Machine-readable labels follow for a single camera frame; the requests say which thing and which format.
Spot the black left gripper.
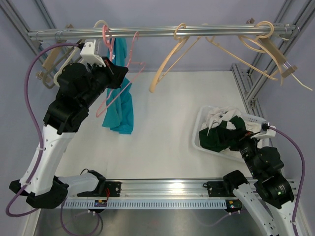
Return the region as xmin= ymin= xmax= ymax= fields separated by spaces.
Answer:
xmin=80 ymin=57 xmax=128 ymax=109

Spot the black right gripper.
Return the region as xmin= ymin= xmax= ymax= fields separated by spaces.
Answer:
xmin=216 ymin=125 xmax=263 ymax=177

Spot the thick pink plastic hanger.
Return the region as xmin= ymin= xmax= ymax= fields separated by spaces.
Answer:
xmin=102 ymin=24 xmax=115 ymax=62

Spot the dark green t shirt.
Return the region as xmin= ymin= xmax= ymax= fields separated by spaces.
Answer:
xmin=199 ymin=116 xmax=252 ymax=152

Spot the beige plastic hanger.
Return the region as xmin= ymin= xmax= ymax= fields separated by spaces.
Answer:
xmin=149 ymin=23 xmax=202 ymax=93

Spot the thin pink wire hanger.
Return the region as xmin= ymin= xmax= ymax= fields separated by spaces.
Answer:
xmin=95 ymin=30 xmax=146 ymax=118

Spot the teal blue t shirt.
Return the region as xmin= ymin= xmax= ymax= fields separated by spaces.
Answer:
xmin=102 ymin=38 xmax=134 ymax=135

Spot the cream white t shirt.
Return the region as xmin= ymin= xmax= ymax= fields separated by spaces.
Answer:
xmin=200 ymin=106 xmax=268 ymax=154

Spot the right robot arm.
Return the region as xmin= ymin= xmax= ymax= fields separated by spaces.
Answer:
xmin=222 ymin=132 xmax=300 ymax=236

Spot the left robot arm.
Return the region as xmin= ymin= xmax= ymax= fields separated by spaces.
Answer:
xmin=9 ymin=57 xmax=128 ymax=209

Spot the cream rounded hanger left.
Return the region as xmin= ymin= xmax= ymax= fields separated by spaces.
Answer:
xmin=54 ymin=20 xmax=107 ymax=87

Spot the tan clip hanger left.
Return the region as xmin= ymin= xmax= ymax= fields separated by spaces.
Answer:
xmin=36 ymin=23 xmax=84 ymax=90

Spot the tan clip hanger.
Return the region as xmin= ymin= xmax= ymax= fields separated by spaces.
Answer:
xmin=246 ymin=17 xmax=314 ymax=91
xmin=36 ymin=23 xmax=84 ymax=90

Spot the tan clip hanger right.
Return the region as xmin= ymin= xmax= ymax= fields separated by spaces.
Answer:
xmin=246 ymin=17 xmax=314 ymax=91

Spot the beige hanger right thin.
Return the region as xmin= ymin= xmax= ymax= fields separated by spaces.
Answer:
xmin=201 ymin=23 xmax=279 ymax=81

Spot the beige hanger right thick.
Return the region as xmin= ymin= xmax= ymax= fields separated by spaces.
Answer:
xmin=238 ymin=21 xmax=286 ymax=86

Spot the white plastic basket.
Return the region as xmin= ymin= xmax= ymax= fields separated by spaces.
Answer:
xmin=191 ymin=105 xmax=270 ymax=163

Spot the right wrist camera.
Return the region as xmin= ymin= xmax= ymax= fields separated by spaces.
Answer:
xmin=251 ymin=123 xmax=276 ymax=140

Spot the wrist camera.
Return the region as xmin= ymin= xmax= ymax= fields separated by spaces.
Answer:
xmin=80 ymin=39 xmax=105 ymax=67
xmin=251 ymin=123 xmax=276 ymax=140

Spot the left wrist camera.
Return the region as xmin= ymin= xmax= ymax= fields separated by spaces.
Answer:
xmin=80 ymin=39 xmax=105 ymax=67

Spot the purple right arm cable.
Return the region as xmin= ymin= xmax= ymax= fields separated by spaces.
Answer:
xmin=268 ymin=125 xmax=306 ymax=236

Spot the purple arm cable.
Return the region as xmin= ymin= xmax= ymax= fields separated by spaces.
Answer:
xmin=268 ymin=125 xmax=306 ymax=236
xmin=5 ymin=43 xmax=87 ymax=218

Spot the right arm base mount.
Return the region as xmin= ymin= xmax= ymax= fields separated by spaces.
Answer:
xmin=203 ymin=181 xmax=235 ymax=197

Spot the aluminium frame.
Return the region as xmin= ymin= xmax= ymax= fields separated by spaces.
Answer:
xmin=0 ymin=0 xmax=315 ymax=236

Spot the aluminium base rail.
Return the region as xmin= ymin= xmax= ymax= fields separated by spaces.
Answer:
xmin=31 ymin=178 xmax=299 ymax=199

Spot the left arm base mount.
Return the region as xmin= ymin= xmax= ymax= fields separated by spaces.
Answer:
xmin=77 ymin=180 xmax=122 ymax=197

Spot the silver hanging rail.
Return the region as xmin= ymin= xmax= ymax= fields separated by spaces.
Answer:
xmin=27 ymin=23 xmax=299 ymax=41

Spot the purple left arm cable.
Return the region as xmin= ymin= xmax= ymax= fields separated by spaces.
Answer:
xmin=5 ymin=43 xmax=87 ymax=218

